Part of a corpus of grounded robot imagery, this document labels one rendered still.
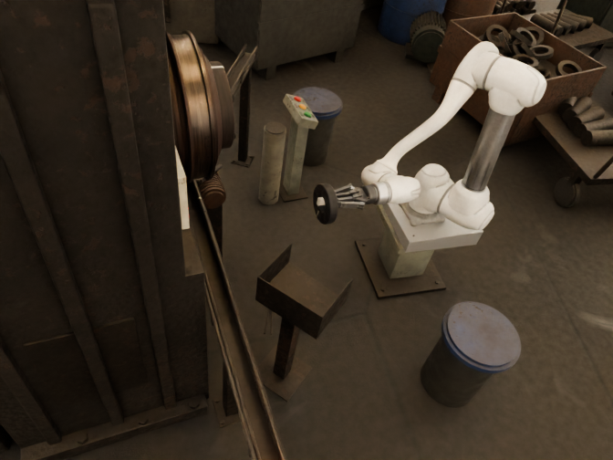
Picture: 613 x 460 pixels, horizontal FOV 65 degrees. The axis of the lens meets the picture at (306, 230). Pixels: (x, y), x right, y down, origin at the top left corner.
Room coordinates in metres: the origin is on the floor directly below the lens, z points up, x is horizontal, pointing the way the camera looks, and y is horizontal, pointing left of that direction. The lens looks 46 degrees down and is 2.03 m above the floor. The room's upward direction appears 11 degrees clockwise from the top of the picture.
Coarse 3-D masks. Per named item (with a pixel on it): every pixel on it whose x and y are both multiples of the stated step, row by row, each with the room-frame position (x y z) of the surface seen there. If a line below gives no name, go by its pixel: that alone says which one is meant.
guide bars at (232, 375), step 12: (192, 228) 1.18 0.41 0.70; (204, 276) 0.99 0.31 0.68; (216, 312) 0.87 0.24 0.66; (216, 324) 0.79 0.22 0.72; (216, 336) 0.76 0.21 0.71; (228, 360) 0.72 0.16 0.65; (228, 372) 0.65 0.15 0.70; (240, 396) 0.62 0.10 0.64; (240, 408) 0.56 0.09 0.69; (252, 432) 0.53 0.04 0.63; (252, 444) 0.47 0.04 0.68; (252, 456) 0.44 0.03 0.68
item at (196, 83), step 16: (176, 48) 1.28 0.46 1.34; (192, 48) 1.29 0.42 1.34; (192, 64) 1.24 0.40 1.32; (192, 80) 1.20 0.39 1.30; (192, 96) 1.16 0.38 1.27; (208, 96) 1.17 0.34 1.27; (192, 112) 1.14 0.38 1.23; (208, 112) 1.16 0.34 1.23; (192, 128) 1.12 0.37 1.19; (208, 128) 1.14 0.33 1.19; (208, 144) 1.13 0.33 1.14; (208, 160) 1.13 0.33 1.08; (208, 176) 1.18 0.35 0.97
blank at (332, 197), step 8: (320, 184) 1.37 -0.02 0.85; (328, 184) 1.37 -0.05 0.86; (320, 192) 1.36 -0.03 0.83; (328, 192) 1.33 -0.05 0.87; (328, 200) 1.30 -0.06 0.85; (336, 200) 1.31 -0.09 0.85; (320, 208) 1.35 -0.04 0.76; (328, 208) 1.29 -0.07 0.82; (336, 208) 1.29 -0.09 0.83; (320, 216) 1.32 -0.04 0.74; (328, 216) 1.28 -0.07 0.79; (336, 216) 1.29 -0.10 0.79
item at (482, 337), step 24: (456, 312) 1.23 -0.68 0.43; (480, 312) 1.26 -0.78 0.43; (456, 336) 1.12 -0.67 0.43; (480, 336) 1.14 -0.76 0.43; (504, 336) 1.16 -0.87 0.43; (432, 360) 1.15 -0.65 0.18; (456, 360) 1.07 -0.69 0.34; (480, 360) 1.03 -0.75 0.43; (504, 360) 1.05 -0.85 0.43; (432, 384) 1.08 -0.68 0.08; (456, 384) 1.04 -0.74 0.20; (480, 384) 1.05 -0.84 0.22
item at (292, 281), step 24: (288, 264) 1.17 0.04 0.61; (264, 288) 0.99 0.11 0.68; (288, 288) 1.06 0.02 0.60; (312, 288) 1.09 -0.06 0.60; (288, 312) 0.94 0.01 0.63; (312, 312) 0.91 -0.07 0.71; (336, 312) 1.01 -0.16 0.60; (288, 336) 1.02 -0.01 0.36; (312, 336) 0.90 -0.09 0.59; (264, 360) 1.09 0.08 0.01; (288, 360) 1.02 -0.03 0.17; (264, 384) 0.97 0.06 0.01; (288, 384) 0.99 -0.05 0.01
